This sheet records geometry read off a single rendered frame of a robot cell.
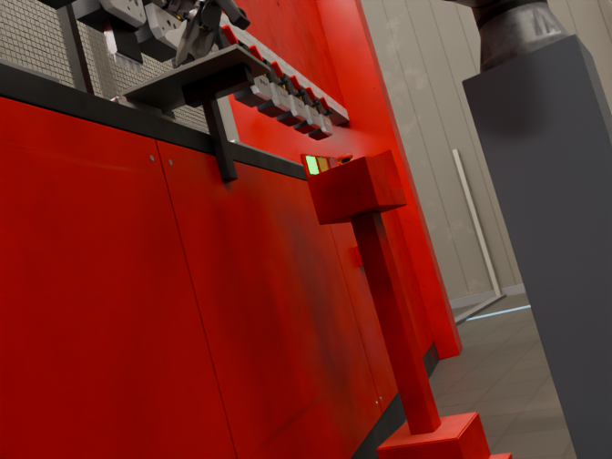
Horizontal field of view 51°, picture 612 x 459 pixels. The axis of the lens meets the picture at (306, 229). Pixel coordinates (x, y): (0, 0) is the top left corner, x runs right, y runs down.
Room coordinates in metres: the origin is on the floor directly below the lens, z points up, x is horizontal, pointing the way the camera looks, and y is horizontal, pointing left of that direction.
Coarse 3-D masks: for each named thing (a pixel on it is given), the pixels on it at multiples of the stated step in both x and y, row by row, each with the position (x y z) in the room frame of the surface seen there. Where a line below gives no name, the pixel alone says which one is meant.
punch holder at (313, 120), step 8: (304, 88) 2.61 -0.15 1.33; (304, 96) 2.57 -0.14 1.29; (304, 104) 2.57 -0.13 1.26; (312, 112) 2.62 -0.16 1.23; (304, 120) 2.58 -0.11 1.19; (312, 120) 2.58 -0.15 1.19; (320, 120) 2.71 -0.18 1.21; (296, 128) 2.60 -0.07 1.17; (304, 128) 2.64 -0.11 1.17; (312, 128) 2.67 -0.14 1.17
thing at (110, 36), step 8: (104, 24) 1.29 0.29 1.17; (112, 24) 1.29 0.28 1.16; (104, 32) 1.29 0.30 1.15; (112, 32) 1.29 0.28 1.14; (120, 32) 1.32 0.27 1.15; (128, 32) 1.35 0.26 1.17; (112, 40) 1.29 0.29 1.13; (120, 40) 1.31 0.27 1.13; (128, 40) 1.34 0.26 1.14; (136, 40) 1.37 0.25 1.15; (112, 48) 1.29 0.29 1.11; (120, 48) 1.30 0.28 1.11; (128, 48) 1.33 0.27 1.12; (136, 48) 1.36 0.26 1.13; (120, 56) 1.31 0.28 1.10; (128, 56) 1.33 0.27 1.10; (136, 56) 1.36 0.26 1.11; (120, 64) 1.30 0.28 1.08; (128, 64) 1.34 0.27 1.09; (136, 64) 1.37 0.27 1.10
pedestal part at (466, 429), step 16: (448, 416) 1.65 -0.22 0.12; (464, 416) 1.61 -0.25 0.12; (400, 432) 1.63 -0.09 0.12; (448, 432) 1.51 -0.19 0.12; (464, 432) 1.50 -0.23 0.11; (480, 432) 1.59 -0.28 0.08; (384, 448) 1.53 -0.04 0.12; (400, 448) 1.51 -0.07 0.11; (416, 448) 1.49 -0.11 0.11; (432, 448) 1.47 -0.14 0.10; (448, 448) 1.46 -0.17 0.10; (464, 448) 1.47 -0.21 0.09; (480, 448) 1.56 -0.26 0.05
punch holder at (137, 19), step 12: (84, 0) 1.25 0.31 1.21; (96, 0) 1.24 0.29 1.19; (108, 0) 1.24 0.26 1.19; (120, 0) 1.28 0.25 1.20; (132, 0) 1.33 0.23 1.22; (84, 12) 1.25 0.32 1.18; (96, 12) 1.25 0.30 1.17; (108, 12) 1.26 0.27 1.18; (120, 12) 1.27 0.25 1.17; (132, 12) 1.31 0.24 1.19; (144, 12) 1.37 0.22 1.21; (96, 24) 1.30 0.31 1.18; (120, 24) 1.32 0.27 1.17; (132, 24) 1.34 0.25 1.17
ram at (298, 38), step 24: (240, 0) 2.09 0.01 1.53; (264, 0) 2.38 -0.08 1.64; (288, 0) 2.77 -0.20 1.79; (312, 0) 3.32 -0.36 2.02; (264, 24) 2.29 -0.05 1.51; (288, 24) 2.65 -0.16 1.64; (312, 24) 3.15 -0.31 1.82; (288, 48) 2.53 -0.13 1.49; (312, 48) 2.99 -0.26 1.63; (288, 72) 2.43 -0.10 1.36; (312, 72) 2.85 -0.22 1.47; (336, 96) 3.23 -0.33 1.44; (336, 120) 3.31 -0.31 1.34
